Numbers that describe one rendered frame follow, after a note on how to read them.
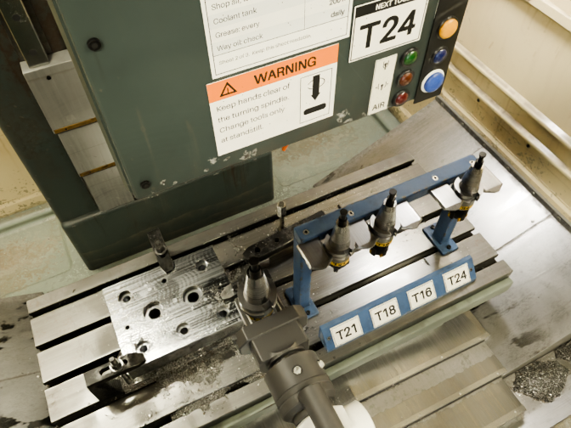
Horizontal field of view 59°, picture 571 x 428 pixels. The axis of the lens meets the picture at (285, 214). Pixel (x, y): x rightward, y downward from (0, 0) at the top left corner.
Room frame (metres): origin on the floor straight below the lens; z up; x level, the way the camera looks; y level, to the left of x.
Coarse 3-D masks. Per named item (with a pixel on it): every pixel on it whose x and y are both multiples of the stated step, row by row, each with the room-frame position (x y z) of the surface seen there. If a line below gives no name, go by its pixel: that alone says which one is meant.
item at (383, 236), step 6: (372, 216) 0.63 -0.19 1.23; (396, 216) 0.63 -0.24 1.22; (372, 222) 0.61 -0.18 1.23; (396, 222) 0.61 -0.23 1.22; (372, 228) 0.60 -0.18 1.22; (378, 228) 0.60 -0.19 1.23; (396, 228) 0.60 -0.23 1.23; (378, 234) 0.59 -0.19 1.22; (384, 234) 0.58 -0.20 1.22; (390, 234) 0.58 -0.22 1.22; (396, 234) 0.59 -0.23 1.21; (384, 240) 0.58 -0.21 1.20
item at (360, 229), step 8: (352, 224) 0.62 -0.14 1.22; (360, 224) 0.62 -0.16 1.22; (368, 224) 0.62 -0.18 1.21; (352, 232) 0.60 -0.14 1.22; (360, 232) 0.60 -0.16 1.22; (368, 232) 0.60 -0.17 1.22; (360, 240) 0.57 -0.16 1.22; (368, 240) 0.57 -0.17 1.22; (376, 240) 0.58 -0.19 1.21; (360, 248) 0.56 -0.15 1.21; (368, 248) 0.56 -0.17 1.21
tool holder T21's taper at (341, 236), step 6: (336, 222) 0.57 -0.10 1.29; (348, 222) 0.57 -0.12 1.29; (336, 228) 0.56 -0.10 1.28; (342, 228) 0.55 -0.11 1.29; (348, 228) 0.56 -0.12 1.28; (336, 234) 0.55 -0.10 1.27; (342, 234) 0.55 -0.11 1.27; (348, 234) 0.56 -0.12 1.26; (330, 240) 0.56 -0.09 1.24; (336, 240) 0.55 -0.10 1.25; (342, 240) 0.55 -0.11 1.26; (348, 240) 0.56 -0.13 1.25; (336, 246) 0.55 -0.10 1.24; (342, 246) 0.55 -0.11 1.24; (348, 246) 0.55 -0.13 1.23
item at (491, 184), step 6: (486, 168) 0.77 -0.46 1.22; (486, 174) 0.75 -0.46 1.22; (492, 174) 0.75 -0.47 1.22; (486, 180) 0.73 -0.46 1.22; (492, 180) 0.73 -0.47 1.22; (498, 180) 0.73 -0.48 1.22; (486, 186) 0.71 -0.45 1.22; (492, 186) 0.71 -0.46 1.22; (498, 186) 0.71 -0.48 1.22; (486, 192) 0.70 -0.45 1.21; (492, 192) 0.70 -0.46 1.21
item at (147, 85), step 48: (48, 0) 0.38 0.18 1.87; (96, 0) 0.38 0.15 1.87; (144, 0) 0.39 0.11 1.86; (192, 0) 0.41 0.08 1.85; (432, 0) 0.53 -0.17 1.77; (96, 48) 0.37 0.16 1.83; (144, 48) 0.39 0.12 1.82; (192, 48) 0.41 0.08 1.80; (96, 96) 0.37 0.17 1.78; (144, 96) 0.38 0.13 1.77; (192, 96) 0.40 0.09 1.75; (336, 96) 0.48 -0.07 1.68; (144, 144) 0.38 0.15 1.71; (192, 144) 0.40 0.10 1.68; (288, 144) 0.46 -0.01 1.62; (144, 192) 0.37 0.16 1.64
